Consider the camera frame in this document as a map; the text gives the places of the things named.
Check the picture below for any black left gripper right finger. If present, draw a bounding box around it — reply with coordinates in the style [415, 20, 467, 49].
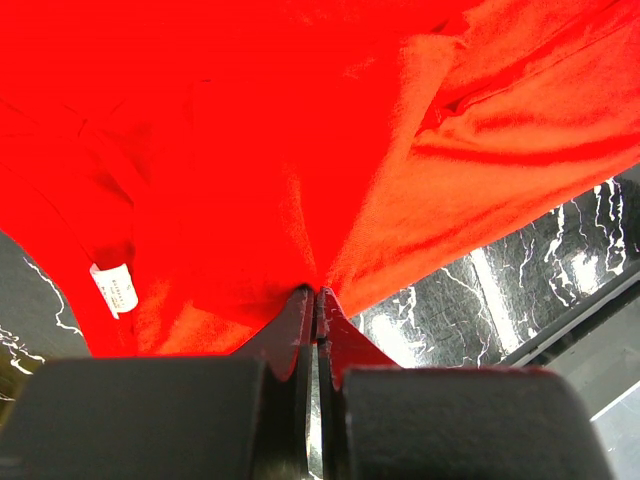
[316, 288, 613, 479]

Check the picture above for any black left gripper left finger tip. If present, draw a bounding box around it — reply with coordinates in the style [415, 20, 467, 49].
[1, 287, 314, 479]

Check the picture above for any red t-shirt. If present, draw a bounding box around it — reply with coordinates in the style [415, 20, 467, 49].
[1, 1, 639, 357]

